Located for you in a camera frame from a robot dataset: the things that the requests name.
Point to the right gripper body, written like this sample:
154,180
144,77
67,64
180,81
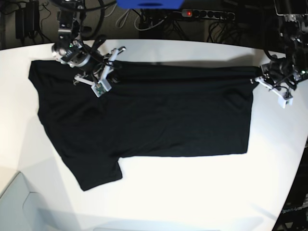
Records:
96,76

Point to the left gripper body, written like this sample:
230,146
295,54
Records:
280,77

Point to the black t-shirt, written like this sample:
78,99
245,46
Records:
151,110

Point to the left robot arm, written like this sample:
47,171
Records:
292,27

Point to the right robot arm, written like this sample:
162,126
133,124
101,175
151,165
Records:
71,48

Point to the blue box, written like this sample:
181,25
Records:
150,4

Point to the black power strip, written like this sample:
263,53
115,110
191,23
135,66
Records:
208,14

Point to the black box on floor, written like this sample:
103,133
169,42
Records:
27,20

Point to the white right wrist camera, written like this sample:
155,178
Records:
101,87

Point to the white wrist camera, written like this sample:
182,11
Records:
285,100
101,87

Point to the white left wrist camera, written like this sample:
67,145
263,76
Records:
285,100

